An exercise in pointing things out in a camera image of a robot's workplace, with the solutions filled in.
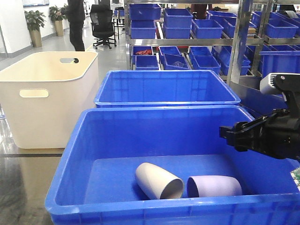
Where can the lavender plastic cup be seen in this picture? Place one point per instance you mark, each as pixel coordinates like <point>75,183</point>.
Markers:
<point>212,186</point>

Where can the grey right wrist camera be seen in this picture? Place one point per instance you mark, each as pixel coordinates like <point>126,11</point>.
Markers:
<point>267,85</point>

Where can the front large blue bin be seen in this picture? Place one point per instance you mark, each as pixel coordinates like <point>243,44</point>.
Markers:
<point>94,182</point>

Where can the beige plastic cup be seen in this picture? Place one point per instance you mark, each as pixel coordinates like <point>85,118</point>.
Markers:
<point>158,183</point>

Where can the cream plastic bin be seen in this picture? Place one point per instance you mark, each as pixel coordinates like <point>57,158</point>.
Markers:
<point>44,94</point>

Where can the black office chair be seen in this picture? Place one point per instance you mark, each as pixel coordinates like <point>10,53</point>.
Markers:
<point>102,26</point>

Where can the large blue bin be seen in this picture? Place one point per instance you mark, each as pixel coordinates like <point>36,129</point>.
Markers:
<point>94,182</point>
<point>144,88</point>

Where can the potted plant gold pot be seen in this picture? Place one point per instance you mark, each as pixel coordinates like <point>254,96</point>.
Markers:
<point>35,20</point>

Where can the green circuit board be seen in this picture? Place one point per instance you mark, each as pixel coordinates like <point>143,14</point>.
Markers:
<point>295,174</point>

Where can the rear large blue bin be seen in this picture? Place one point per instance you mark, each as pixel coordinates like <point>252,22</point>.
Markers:
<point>144,88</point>

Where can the metal shelf with bins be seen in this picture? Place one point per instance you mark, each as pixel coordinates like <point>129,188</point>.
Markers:
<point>147,24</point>

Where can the person in black clothes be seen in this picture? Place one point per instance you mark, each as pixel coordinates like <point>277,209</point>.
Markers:
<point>75,16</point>

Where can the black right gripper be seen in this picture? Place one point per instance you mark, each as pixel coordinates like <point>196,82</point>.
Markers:
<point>278,131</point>

